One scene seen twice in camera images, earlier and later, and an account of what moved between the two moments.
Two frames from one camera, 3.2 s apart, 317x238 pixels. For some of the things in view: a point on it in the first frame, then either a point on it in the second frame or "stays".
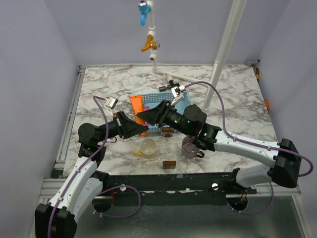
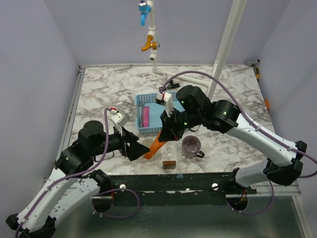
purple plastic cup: [189, 149] stays
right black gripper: [151, 115] -> [171, 134]
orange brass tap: [149, 44] stays
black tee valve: [164, 89] stays
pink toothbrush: [145, 108] stays
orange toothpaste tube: [136, 104] -> [156, 145]
